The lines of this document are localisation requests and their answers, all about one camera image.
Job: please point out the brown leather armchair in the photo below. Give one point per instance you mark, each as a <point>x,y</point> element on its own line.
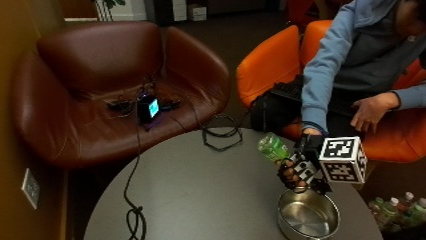
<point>97,60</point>

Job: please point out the red chair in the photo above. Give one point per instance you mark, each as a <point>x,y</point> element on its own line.
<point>303,10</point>

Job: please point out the person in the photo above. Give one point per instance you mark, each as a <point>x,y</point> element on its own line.
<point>367,50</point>

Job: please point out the red bottle with white cap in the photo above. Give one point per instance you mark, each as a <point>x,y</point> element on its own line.
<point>405,201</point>

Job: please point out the black bag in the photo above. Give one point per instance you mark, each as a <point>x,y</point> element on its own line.
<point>274,113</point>

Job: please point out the black device with lit screen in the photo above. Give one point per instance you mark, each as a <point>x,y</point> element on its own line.
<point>148,108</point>

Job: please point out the small green bottle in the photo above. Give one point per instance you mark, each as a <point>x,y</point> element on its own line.
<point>375,204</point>

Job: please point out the green bottle with white cap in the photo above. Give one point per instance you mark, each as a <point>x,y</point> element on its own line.
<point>417,213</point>
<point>389,211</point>

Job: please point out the white marker cube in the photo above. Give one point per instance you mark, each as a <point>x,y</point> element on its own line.
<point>341,160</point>

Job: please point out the white wall socket plate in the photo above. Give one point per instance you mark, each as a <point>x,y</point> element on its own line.
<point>30,188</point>

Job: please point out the stainless steel pot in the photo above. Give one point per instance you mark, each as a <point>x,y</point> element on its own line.
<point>307,216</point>

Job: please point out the orange armchair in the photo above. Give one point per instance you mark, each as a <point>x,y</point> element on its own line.
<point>270,63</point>

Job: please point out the white box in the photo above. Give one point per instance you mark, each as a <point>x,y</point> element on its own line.
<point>197,12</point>

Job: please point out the green drink bottle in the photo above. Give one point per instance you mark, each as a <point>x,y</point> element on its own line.
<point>273,147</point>

